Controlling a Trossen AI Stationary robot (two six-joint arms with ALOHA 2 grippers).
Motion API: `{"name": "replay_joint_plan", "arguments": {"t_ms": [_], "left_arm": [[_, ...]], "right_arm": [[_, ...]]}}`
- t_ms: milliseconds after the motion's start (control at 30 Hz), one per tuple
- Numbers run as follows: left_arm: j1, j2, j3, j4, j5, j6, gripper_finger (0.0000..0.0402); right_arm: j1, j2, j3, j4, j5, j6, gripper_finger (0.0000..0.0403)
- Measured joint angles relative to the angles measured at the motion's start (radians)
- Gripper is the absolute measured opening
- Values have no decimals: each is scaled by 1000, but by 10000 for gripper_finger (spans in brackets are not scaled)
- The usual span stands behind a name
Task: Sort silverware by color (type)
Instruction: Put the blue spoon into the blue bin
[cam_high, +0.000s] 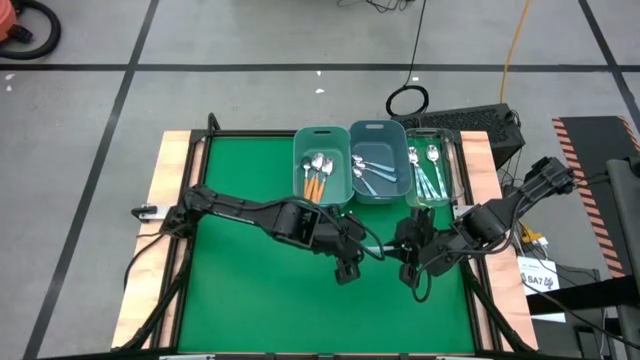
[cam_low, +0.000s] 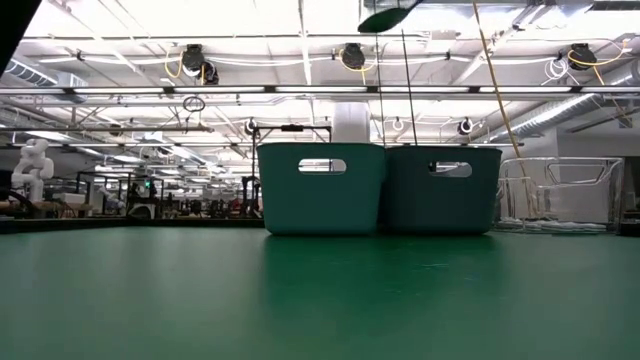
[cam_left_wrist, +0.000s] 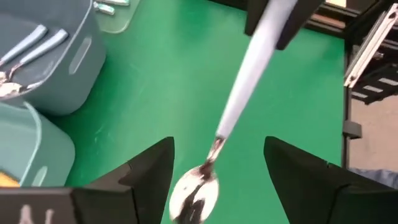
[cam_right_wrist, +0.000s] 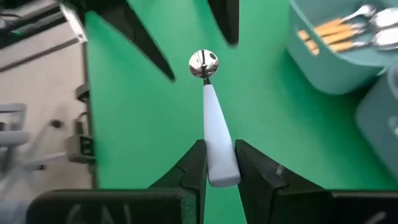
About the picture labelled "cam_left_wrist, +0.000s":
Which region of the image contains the light blue handle silverware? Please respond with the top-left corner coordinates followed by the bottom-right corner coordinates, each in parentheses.
top-left (0, 24), bottom-right (49, 68)
top-left (0, 28), bottom-right (69, 97)

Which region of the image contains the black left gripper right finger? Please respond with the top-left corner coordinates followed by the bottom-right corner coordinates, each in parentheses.
top-left (263, 136), bottom-right (398, 224)

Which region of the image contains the silver aluminium extrusion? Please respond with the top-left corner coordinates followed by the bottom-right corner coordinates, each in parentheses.
top-left (343, 2), bottom-right (398, 90)

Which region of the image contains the black aluminium table frame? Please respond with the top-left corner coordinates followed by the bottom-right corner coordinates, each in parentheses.
top-left (208, 0), bottom-right (398, 170)

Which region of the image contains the person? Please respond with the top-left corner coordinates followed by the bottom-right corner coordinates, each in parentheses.
top-left (348, 167), bottom-right (398, 191)

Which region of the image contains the black corner bracket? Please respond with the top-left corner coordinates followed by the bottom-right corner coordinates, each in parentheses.
top-left (342, 120), bottom-right (363, 140)

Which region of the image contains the clear plastic bin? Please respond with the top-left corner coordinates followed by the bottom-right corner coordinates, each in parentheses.
top-left (94, 0), bottom-right (141, 34)

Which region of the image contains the teal plastic bin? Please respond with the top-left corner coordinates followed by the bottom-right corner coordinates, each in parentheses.
top-left (0, 101), bottom-right (76, 187)

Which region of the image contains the dark grey-blue plastic bin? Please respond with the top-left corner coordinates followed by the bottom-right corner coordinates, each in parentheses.
top-left (0, 0), bottom-right (107, 116)

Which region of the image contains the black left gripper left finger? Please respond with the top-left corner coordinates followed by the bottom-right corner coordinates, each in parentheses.
top-left (83, 136), bottom-right (175, 224)

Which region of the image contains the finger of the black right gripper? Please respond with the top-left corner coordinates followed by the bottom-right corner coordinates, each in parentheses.
top-left (275, 0), bottom-right (326, 51)
top-left (244, 0), bottom-right (274, 37)

